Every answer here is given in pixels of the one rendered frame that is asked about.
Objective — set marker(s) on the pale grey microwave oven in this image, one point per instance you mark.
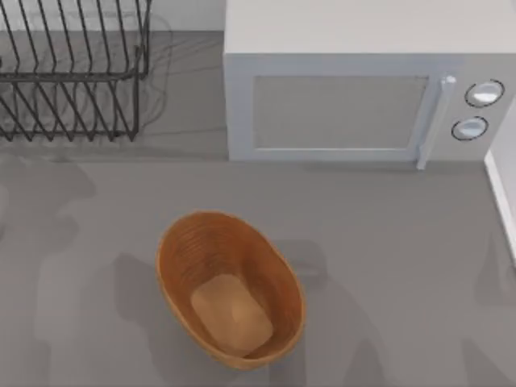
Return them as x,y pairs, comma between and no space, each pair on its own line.
346,32

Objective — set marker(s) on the microwave oven door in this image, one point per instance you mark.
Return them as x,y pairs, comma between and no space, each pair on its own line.
242,113

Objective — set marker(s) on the large microwave knob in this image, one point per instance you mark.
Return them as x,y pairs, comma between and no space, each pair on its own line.
483,93

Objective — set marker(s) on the small microwave knob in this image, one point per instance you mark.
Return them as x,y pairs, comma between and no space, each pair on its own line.
469,128

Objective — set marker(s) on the brown oval wicker basket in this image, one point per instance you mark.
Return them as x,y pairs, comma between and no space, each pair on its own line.
181,258

